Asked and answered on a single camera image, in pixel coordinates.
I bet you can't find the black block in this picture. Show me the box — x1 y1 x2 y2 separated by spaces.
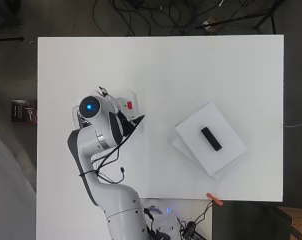
200 126 224 153

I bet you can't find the orange clamp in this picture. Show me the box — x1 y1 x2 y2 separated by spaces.
205 192 225 207

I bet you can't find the brown cardboard piece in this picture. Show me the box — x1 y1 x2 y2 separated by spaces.
202 17 221 33

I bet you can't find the black tripod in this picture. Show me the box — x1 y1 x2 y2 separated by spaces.
194 0 289 35

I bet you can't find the dark red box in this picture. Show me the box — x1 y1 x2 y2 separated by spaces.
10 98 38 125

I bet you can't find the wooden box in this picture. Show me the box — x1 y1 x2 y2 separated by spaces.
276 205 302 240

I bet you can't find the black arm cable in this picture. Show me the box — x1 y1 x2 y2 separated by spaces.
78 114 146 185

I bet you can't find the black floor cable tangle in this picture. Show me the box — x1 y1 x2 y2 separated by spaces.
91 0 227 37

